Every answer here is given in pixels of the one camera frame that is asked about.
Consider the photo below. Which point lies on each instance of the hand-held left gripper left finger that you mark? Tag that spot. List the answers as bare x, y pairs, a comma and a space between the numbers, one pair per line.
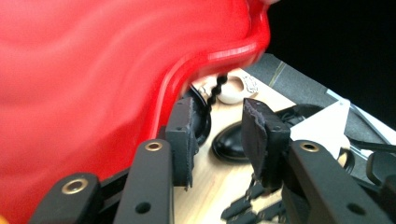
182, 140

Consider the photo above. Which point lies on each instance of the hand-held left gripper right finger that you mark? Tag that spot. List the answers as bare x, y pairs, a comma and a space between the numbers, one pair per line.
271, 149

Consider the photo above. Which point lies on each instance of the black leather shoe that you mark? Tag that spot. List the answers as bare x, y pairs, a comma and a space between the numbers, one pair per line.
229, 144

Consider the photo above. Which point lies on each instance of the red and black shoe rack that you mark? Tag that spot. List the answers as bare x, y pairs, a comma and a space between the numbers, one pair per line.
93, 77

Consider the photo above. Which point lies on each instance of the white heeled shoe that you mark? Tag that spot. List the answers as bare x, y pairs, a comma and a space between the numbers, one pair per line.
232, 93

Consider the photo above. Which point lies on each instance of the metal floor rail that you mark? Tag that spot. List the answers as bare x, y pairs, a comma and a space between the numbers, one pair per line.
364, 112

